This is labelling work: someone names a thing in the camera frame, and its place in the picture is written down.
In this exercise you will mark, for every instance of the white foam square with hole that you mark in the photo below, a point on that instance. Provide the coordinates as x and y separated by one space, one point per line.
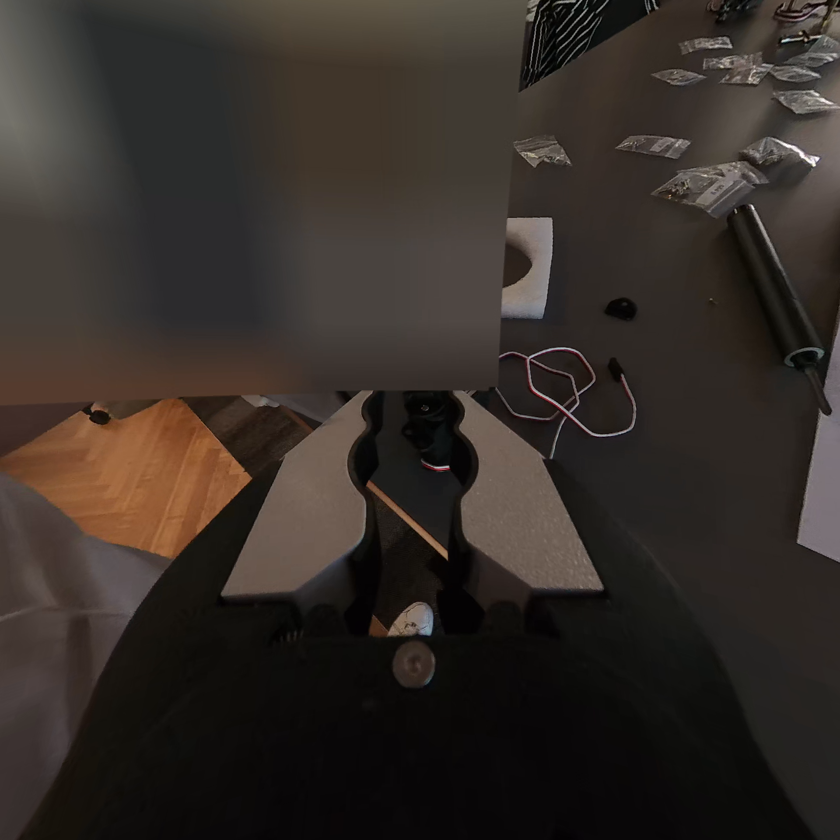
535 236

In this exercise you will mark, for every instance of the black electric screwdriver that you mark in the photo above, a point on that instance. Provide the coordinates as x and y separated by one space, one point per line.
771 275

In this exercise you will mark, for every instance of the printed instruction sheet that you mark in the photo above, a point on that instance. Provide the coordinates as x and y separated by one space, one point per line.
823 472

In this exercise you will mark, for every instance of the small black plastic part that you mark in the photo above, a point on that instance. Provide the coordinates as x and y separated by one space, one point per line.
620 308

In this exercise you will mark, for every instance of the scattered clear screw bags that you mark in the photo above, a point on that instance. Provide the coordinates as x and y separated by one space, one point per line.
656 144

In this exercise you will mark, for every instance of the black white striped cloth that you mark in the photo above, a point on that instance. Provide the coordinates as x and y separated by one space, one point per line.
564 33

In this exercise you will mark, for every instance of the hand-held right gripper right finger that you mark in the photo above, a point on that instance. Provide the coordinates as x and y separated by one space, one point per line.
525 518

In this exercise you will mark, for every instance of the black servo motor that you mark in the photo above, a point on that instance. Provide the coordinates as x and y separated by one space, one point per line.
430 426

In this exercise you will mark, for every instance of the white shoe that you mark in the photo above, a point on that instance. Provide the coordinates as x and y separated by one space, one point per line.
413 620

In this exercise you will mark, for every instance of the small metal socket wrench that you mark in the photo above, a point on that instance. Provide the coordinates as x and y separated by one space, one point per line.
797 39

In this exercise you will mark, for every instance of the dark grey desk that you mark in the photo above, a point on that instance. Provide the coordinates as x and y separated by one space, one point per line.
689 492

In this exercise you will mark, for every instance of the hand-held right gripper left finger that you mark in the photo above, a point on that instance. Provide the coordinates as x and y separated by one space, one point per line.
302 518

